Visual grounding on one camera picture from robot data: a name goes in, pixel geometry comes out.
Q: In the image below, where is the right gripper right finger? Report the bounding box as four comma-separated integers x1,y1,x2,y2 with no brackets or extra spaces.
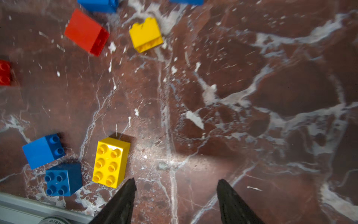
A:
217,179,264,224

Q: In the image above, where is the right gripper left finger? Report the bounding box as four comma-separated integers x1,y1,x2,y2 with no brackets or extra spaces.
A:
90,178,137,224

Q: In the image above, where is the yellow long lego brick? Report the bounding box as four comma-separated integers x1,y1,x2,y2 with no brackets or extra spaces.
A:
92,137,131,189

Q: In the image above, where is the dark blue lego brick bottom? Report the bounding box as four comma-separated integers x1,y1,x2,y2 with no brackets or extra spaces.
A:
45,163,83,197

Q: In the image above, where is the small blue lego by bin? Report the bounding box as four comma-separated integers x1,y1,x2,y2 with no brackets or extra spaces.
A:
170,0,204,5

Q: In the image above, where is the red lego brick far left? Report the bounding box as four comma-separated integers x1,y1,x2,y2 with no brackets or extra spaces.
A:
0,60,11,86

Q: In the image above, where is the aluminium front rail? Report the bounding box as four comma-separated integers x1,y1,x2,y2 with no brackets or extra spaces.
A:
1,193,93,224

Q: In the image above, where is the small yellow lego brick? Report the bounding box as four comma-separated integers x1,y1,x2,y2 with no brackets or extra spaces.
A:
129,17,163,53

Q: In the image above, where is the blue lego brick beside bin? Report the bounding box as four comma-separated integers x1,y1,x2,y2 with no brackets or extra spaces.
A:
77,0,119,13

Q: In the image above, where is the blue lego brick lower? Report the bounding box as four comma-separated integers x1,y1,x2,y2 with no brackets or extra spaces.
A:
22,134,65,170

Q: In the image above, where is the silver round knob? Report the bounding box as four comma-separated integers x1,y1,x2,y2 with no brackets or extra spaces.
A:
38,215,71,224

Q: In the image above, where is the red square lego brick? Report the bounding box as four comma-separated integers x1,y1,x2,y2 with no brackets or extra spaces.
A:
65,9,110,57

